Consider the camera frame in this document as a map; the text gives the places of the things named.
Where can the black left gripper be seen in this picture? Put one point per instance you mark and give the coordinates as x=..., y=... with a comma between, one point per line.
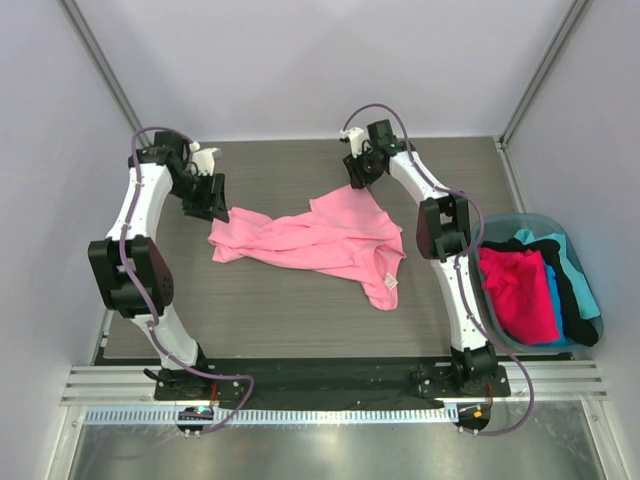
x=218, y=199

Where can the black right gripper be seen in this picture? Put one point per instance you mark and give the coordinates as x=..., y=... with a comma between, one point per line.
x=358, y=175

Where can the light pink t shirt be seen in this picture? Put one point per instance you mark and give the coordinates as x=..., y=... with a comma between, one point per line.
x=344, y=234

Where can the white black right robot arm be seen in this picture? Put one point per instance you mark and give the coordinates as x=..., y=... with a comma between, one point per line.
x=442, y=237

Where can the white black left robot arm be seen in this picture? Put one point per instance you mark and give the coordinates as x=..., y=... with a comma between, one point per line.
x=132, y=276

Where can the magenta t shirt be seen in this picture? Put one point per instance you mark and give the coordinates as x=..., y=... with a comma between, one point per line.
x=518, y=291

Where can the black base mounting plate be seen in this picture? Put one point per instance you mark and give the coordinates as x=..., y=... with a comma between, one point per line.
x=349, y=384

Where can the blue t shirt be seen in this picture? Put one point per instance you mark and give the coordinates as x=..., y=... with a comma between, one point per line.
x=556, y=305

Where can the turquoise t shirt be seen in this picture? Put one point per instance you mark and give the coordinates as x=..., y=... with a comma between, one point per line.
x=587, y=305

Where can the black t shirt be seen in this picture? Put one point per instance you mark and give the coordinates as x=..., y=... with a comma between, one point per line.
x=576, y=329

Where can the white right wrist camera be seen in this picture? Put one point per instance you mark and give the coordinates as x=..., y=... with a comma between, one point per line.
x=356, y=138

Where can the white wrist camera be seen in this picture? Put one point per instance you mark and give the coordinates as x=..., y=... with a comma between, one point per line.
x=202, y=160
x=356, y=138

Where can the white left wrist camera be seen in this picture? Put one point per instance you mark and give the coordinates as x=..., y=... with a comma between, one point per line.
x=202, y=160

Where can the left aluminium corner post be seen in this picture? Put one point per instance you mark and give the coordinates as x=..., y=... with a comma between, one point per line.
x=91, y=45

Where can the aluminium corner post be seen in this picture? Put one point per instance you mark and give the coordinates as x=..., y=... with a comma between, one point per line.
x=566, y=29
x=91, y=45

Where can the slotted white cable duct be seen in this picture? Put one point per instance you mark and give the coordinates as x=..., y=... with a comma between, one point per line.
x=198, y=415

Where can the right aluminium corner post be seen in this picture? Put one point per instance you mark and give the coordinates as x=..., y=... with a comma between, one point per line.
x=566, y=29

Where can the aluminium front frame rail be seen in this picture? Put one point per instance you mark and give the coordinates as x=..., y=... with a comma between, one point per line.
x=547, y=380

